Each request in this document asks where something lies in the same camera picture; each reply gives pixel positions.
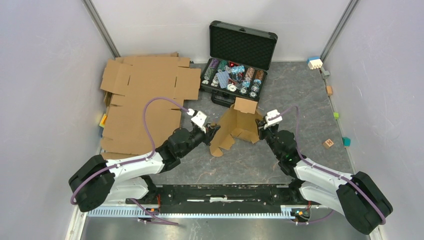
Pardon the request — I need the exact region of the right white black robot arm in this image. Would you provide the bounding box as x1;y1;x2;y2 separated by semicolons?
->
255;119;394;235

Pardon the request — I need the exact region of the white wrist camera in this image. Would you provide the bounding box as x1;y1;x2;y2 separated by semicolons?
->
186;108;209;133
263;109;283;129

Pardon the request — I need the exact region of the wooden letter H block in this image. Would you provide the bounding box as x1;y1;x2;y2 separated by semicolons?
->
322;139;334;149

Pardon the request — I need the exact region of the grey small block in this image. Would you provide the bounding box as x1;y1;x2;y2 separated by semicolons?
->
320;70;331;80

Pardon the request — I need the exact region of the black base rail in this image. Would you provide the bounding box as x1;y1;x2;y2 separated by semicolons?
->
137;184;309;214

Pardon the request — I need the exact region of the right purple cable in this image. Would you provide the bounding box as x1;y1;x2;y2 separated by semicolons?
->
271;105;388;226

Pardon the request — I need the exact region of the brown cardboard box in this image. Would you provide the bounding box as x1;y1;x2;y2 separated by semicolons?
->
209;97;263;157

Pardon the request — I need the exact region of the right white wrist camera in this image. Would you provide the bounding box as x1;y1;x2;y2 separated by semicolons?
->
263;109;283;129

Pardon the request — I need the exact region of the teal small block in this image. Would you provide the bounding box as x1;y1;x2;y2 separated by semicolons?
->
342;136;351;148

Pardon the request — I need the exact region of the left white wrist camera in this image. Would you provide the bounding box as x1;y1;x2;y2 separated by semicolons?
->
186;108;209;133

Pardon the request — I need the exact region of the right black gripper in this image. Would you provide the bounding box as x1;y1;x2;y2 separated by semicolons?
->
254;117;282;160

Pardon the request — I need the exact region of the stack of cardboard blanks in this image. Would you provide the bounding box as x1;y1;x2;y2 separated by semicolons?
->
100;53;202;160

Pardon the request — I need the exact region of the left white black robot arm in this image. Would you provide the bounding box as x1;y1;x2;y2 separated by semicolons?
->
68;123;220;212

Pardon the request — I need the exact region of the orange small block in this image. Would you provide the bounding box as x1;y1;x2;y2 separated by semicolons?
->
326;85;333;96

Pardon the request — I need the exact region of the purple cable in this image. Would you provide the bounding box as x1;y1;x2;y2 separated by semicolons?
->
69;96;196;227
271;105;388;226

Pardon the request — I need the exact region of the yellow orange block at left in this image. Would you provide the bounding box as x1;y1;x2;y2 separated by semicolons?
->
99;113;108;128

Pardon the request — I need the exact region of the blue white toy block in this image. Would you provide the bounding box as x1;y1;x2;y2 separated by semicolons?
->
307;56;323;70

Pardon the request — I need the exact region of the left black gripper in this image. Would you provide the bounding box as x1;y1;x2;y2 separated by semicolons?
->
178;123;221;158

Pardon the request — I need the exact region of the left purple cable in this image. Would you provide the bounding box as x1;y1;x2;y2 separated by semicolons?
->
69;96;196;227

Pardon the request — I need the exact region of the black poker chip case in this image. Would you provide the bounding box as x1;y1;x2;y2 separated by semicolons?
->
200;20;278;107

